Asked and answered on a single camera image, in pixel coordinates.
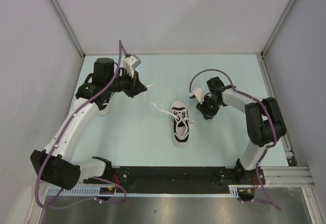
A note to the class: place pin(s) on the grey slotted cable duct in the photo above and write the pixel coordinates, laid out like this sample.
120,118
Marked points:
141,191

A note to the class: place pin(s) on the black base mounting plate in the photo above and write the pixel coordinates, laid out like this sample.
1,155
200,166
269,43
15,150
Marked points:
179,177

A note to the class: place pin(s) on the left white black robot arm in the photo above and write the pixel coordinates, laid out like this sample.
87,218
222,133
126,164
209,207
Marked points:
54,163

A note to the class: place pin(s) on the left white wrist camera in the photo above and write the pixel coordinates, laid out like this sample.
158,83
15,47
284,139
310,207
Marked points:
130,63

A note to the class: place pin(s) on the aluminium front frame rail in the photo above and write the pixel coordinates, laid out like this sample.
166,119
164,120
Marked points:
282,175

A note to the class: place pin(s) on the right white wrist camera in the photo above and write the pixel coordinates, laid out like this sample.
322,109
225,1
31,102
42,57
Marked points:
198,94

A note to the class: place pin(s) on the black white sneaker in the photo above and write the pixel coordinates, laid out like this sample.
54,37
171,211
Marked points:
105,107
181,122

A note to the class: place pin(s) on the aluminium corner post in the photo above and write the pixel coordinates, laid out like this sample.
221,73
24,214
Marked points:
279,24
67,27

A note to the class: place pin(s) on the right aluminium corner post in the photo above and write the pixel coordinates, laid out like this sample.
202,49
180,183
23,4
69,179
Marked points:
279,24

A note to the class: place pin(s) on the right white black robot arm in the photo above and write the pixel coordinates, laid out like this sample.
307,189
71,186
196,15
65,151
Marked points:
264,122

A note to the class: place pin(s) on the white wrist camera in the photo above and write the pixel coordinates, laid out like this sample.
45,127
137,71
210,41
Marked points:
130,63
198,94

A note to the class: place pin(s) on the left aluminium corner post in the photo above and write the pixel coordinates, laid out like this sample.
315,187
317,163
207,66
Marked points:
67,27

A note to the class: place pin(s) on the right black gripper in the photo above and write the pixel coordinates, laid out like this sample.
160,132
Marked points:
202,108

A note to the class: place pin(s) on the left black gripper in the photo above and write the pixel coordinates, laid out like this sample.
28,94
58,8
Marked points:
135,87

